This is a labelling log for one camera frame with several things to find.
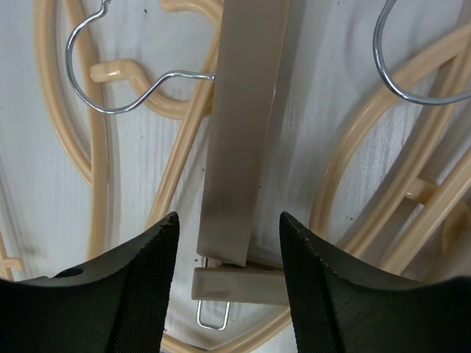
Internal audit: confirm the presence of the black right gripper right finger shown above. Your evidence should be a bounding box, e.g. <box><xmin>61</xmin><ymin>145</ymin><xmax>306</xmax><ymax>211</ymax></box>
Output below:
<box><xmin>279</xmin><ymin>213</ymin><xmax>470</xmax><ymax>352</ymax></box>

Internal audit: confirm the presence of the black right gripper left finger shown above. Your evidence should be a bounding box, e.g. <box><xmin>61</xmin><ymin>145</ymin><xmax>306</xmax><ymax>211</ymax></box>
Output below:
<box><xmin>1</xmin><ymin>212</ymin><xmax>180</xmax><ymax>352</ymax></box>

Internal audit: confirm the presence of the beige plastic hanger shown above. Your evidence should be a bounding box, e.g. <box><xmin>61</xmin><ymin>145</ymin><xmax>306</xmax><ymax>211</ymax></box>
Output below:
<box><xmin>90</xmin><ymin>0</ymin><xmax>317</xmax><ymax>353</ymax></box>
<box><xmin>0</xmin><ymin>0</ymin><xmax>111</xmax><ymax>284</ymax></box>
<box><xmin>309</xmin><ymin>44</ymin><xmax>470</xmax><ymax>275</ymax></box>

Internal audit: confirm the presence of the taupe clip hanger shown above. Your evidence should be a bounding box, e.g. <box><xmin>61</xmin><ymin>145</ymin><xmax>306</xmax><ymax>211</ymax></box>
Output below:
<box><xmin>372</xmin><ymin>1</ymin><xmax>470</xmax><ymax>106</ymax></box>
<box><xmin>149</xmin><ymin>1</ymin><xmax>291</xmax><ymax>307</ymax></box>

